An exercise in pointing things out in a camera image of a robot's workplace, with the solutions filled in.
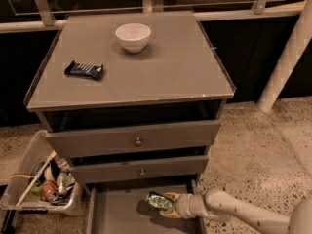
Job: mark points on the middle grey drawer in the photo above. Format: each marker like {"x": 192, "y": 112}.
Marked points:
{"x": 179, "y": 166}

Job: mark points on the grey drawer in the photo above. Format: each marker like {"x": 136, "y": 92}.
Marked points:
{"x": 120, "y": 208}
{"x": 99, "y": 142}
{"x": 179, "y": 166}

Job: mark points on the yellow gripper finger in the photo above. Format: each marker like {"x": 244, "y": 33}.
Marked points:
{"x": 173, "y": 196}
{"x": 172, "y": 214}

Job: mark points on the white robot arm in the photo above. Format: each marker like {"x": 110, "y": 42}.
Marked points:
{"x": 216, "y": 204}

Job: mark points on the metal railing with glass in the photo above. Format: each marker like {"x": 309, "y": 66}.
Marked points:
{"x": 43, "y": 15}

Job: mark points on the white stick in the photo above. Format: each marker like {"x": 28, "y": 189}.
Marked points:
{"x": 31, "y": 184}

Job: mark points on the silver crushed can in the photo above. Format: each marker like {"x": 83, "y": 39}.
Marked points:
{"x": 61, "y": 184}

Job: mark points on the clear plastic bin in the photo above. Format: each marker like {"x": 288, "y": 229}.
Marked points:
{"x": 36, "y": 153}

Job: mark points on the grey drawer cabinet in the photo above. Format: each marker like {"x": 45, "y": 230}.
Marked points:
{"x": 175, "y": 78}

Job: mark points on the bottom grey drawer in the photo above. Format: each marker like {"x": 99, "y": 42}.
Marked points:
{"x": 120, "y": 208}

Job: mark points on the white ceramic bowl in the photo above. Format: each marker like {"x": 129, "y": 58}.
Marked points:
{"x": 133, "y": 37}

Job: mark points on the dark blue snack bar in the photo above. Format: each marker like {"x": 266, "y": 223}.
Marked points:
{"x": 83, "y": 70}

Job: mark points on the crushed green can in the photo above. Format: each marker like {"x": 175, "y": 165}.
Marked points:
{"x": 159, "y": 201}

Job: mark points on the top grey drawer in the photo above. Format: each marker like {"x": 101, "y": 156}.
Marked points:
{"x": 99, "y": 142}

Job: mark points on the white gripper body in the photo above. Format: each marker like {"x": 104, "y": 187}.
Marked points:
{"x": 185, "y": 206}

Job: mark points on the red crushed can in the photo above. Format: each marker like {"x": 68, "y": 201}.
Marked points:
{"x": 49, "y": 191}

